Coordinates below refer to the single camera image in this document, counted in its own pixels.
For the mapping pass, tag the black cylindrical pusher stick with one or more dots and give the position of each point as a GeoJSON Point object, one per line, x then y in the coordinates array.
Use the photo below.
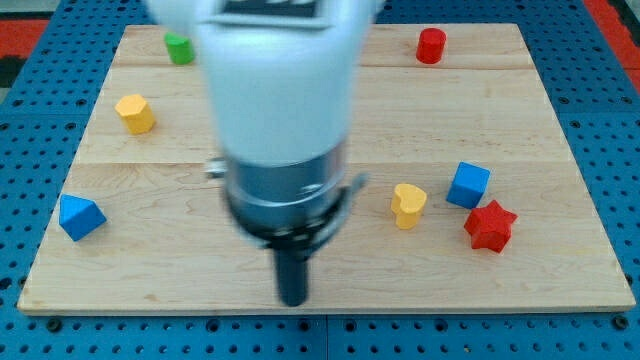
{"type": "Point", "coordinates": [291, 270]}

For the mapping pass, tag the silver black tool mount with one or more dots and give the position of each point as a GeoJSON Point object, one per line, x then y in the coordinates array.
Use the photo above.
{"type": "Point", "coordinates": [296, 206]}

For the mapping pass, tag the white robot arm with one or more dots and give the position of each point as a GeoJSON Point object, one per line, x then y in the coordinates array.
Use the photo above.
{"type": "Point", "coordinates": [280, 76]}

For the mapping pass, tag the wooden board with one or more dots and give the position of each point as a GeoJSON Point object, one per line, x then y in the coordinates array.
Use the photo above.
{"type": "Point", "coordinates": [170, 248]}

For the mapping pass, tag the blue triangle block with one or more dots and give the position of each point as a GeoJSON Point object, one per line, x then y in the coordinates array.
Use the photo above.
{"type": "Point", "coordinates": [79, 216]}

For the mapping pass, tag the yellow heart block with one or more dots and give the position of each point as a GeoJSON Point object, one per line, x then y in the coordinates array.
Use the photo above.
{"type": "Point", "coordinates": [407, 205]}

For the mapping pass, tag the yellow hexagon block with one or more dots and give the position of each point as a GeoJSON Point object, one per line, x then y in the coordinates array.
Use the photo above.
{"type": "Point", "coordinates": [135, 113]}

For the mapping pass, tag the blue cube block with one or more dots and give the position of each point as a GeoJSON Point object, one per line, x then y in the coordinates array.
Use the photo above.
{"type": "Point", "coordinates": [468, 185]}

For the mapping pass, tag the green cylinder block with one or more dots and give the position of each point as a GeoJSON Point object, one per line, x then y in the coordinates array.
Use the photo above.
{"type": "Point", "coordinates": [179, 48]}

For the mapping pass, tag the red star block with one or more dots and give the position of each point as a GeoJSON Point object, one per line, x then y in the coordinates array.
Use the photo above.
{"type": "Point", "coordinates": [490, 227]}

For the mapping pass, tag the red cylinder block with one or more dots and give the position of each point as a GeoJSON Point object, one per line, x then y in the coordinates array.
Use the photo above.
{"type": "Point", "coordinates": [431, 44]}

